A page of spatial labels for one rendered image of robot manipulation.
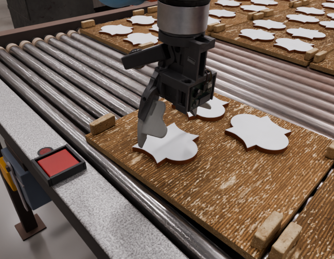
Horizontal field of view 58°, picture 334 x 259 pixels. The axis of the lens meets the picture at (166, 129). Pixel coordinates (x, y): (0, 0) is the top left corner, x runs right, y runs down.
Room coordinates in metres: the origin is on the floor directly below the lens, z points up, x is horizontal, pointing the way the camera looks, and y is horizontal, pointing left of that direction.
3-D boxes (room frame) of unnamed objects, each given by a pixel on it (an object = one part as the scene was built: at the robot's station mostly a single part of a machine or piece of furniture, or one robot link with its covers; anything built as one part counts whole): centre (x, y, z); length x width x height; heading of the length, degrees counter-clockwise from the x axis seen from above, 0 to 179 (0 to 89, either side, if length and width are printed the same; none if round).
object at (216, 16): (1.50, -0.16, 0.94); 0.41 x 0.35 x 0.04; 41
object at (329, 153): (0.46, -0.33, 0.95); 0.06 x 0.02 x 0.03; 136
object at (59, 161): (0.44, 0.21, 0.92); 0.06 x 0.06 x 0.01; 42
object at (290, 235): (0.25, -0.16, 0.95); 0.06 x 0.02 x 0.03; 136
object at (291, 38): (1.19, -0.45, 0.94); 0.41 x 0.35 x 0.04; 41
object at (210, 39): (0.46, -0.03, 1.11); 0.09 x 0.08 x 0.12; 46
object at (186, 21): (0.46, -0.03, 1.19); 0.08 x 0.08 x 0.05
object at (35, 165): (0.44, 0.21, 0.92); 0.08 x 0.08 x 0.02; 42
